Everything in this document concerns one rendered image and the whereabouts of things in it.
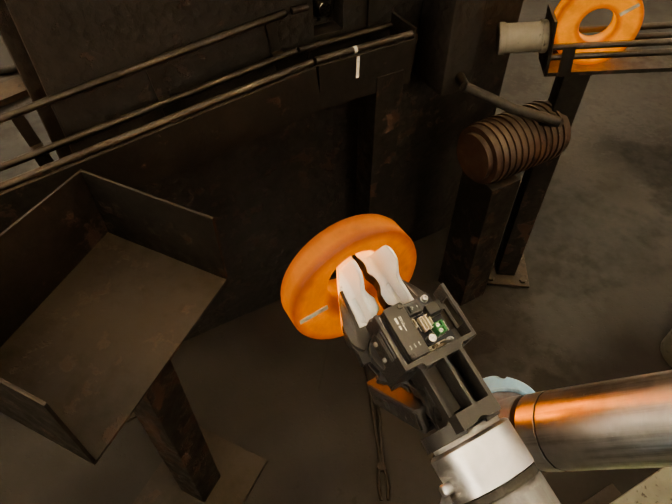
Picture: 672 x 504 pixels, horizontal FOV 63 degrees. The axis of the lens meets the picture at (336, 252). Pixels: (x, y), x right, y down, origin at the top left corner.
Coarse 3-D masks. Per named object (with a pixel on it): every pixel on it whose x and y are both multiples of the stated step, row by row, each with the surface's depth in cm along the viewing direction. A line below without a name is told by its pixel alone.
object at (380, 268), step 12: (360, 252) 54; (372, 252) 55; (384, 252) 51; (360, 264) 55; (372, 264) 54; (384, 264) 52; (396, 264) 50; (372, 276) 53; (384, 276) 53; (396, 276) 51; (384, 288) 53; (396, 288) 52; (384, 300) 52; (396, 300) 52; (408, 300) 51
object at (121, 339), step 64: (64, 192) 68; (128, 192) 68; (0, 256) 63; (64, 256) 72; (128, 256) 75; (192, 256) 72; (0, 320) 66; (64, 320) 69; (128, 320) 68; (192, 320) 68; (0, 384) 50; (64, 384) 64; (128, 384) 63; (192, 448) 96
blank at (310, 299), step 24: (360, 216) 54; (384, 216) 56; (312, 240) 53; (336, 240) 52; (360, 240) 52; (384, 240) 54; (408, 240) 57; (312, 264) 52; (336, 264) 53; (408, 264) 59; (288, 288) 54; (312, 288) 53; (336, 288) 58; (288, 312) 56; (312, 312) 56; (336, 312) 58; (312, 336) 59; (336, 336) 61
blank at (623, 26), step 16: (576, 0) 96; (592, 0) 96; (608, 0) 96; (624, 0) 95; (640, 0) 95; (560, 16) 98; (576, 16) 98; (624, 16) 97; (640, 16) 97; (560, 32) 101; (576, 32) 100; (608, 32) 101; (624, 32) 99; (608, 48) 102; (624, 48) 102
